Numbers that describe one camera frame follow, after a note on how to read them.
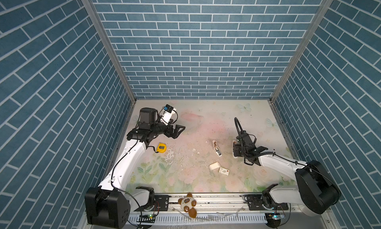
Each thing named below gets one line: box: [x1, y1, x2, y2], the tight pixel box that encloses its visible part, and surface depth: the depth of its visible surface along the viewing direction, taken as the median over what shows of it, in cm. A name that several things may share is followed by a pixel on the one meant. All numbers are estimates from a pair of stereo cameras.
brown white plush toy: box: [178, 192, 197, 219], surface depth 72 cm
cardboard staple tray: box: [208, 161, 222, 171], surface depth 88 cm
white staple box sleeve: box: [218, 166, 230, 176], surface depth 85 cm
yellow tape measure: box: [156, 142, 168, 154], surface depth 94 cm
